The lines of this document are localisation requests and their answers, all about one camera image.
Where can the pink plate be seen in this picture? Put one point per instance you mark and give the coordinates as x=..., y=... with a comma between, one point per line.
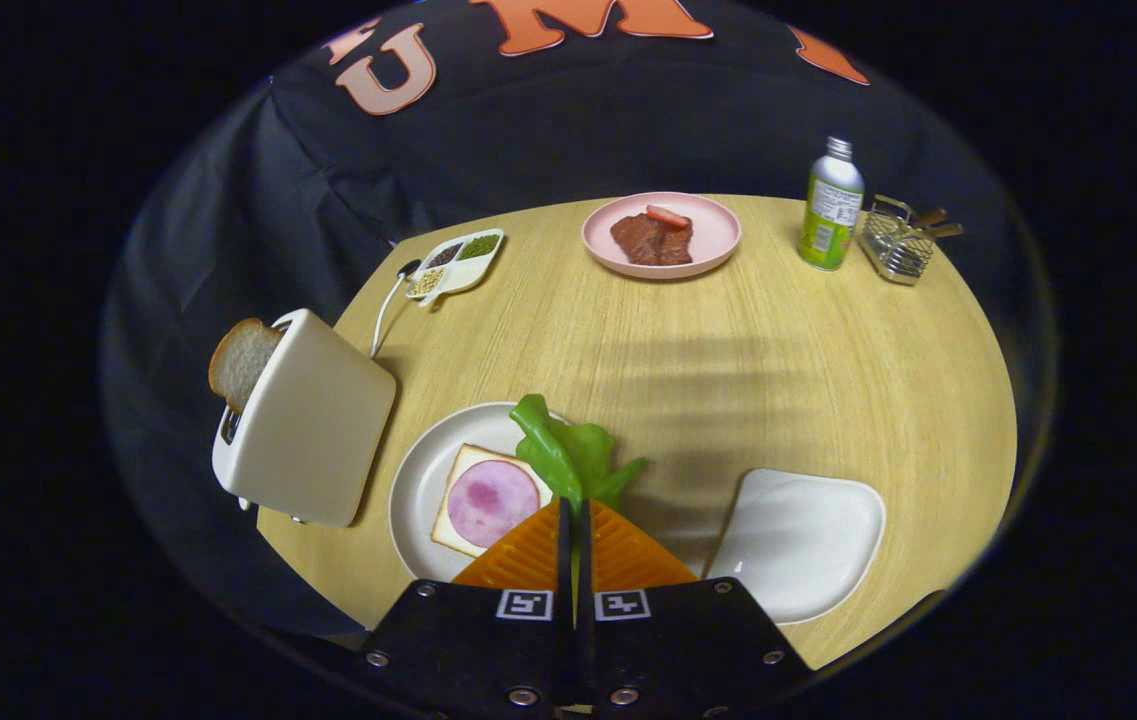
x=713, y=235

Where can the white bread slice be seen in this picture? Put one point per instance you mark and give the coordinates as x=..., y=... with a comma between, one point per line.
x=448, y=525

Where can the brown meat slices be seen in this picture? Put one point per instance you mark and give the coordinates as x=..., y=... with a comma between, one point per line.
x=650, y=242

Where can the green seeds pile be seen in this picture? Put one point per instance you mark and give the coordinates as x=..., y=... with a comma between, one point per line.
x=479, y=246

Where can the white three-compartment tray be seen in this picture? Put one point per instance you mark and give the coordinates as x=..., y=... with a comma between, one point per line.
x=463, y=272

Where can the dark seeds pile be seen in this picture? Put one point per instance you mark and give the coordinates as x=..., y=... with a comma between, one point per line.
x=444, y=254

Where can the white round plate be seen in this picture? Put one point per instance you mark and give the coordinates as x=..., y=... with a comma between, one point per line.
x=418, y=490

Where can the cream white toaster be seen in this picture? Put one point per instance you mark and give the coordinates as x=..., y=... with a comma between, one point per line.
x=318, y=430

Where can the green lettuce leaf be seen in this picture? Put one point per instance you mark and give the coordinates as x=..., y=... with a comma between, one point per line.
x=568, y=455

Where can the white curved dish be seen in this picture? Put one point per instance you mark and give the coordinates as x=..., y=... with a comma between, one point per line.
x=798, y=545

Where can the green label bottle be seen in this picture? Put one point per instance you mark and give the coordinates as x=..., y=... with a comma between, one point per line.
x=831, y=215

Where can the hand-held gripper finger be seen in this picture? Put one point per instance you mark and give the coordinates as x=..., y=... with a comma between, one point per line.
x=564, y=560
x=585, y=565

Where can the beige seeds pile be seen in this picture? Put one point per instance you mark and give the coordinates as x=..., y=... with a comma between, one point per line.
x=425, y=282

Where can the pink ham slice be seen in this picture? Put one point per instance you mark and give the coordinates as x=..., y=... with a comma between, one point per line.
x=490, y=503

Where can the red sausage piece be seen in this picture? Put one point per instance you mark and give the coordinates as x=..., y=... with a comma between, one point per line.
x=668, y=216

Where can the toasted bread slice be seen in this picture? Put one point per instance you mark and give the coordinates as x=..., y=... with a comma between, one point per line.
x=240, y=360

